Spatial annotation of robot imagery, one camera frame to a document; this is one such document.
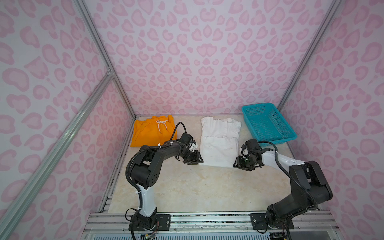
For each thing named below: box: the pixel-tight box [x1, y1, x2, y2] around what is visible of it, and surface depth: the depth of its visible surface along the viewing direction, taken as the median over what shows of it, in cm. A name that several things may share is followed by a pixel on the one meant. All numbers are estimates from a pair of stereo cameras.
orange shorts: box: [130, 115, 176, 147], surface depth 109 cm
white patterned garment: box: [199, 116, 242, 168], surface depth 105 cm
